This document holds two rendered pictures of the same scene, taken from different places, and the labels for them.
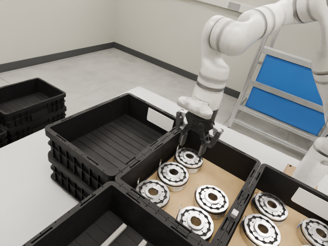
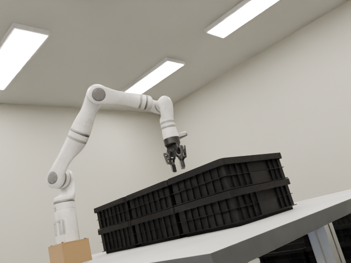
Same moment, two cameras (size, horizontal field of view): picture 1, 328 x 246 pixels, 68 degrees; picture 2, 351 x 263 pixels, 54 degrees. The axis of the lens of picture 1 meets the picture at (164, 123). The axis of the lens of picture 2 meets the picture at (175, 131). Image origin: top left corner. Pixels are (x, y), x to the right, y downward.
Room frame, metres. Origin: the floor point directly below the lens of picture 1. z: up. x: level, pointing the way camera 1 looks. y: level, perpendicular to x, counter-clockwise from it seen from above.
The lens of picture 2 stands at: (2.08, 0.39, 0.76)
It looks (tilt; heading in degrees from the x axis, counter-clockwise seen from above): 14 degrees up; 197
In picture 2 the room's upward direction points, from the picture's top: 15 degrees counter-clockwise
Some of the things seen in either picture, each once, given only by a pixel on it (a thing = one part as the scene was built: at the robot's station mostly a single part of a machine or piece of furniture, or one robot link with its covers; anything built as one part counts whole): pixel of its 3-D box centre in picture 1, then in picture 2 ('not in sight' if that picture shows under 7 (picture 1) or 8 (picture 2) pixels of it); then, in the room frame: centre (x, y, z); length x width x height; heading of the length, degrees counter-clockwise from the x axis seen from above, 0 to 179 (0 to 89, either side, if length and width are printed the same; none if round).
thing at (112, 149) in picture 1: (120, 138); (229, 180); (0.68, 0.14, 0.87); 0.40 x 0.30 x 0.11; 152
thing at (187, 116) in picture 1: (200, 116); (173, 146); (0.56, -0.09, 1.10); 0.08 x 0.08 x 0.09
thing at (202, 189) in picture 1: (212, 198); not in sight; (0.51, -0.19, 0.86); 0.10 x 0.10 x 0.01
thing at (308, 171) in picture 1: (314, 166); (66, 222); (0.75, -0.60, 0.88); 0.09 x 0.09 x 0.17; 68
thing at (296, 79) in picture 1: (292, 95); not in sight; (2.19, -1.12, 0.60); 0.72 x 0.03 x 0.56; 64
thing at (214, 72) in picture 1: (216, 52); (165, 112); (0.57, -0.08, 1.27); 0.09 x 0.07 x 0.15; 42
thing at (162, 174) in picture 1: (173, 173); not in sight; (0.58, -0.06, 0.86); 0.10 x 0.10 x 0.01
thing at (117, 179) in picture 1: (195, 171); (177, 186); (0.54, -0.12, 0.92); 0.40 x 0.30 x 0.02; 152
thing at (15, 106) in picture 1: (28, 123); not in sight; (1.25, 0.89, 0.37); 0.40 x 0.30 x 0.45; 154
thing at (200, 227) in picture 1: (195, 221); not in sight; (0.41, -0.14, 0.86); 0.05 x 0.05 x 0.01
